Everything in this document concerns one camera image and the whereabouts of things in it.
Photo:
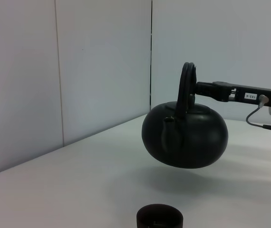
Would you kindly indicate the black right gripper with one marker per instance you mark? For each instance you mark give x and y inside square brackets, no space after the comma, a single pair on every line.
[268,97]

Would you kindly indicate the black round teapot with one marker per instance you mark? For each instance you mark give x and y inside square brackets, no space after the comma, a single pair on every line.
[197,137]

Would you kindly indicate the small black teacup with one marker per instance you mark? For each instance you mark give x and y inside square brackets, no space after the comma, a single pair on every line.
[159,217]

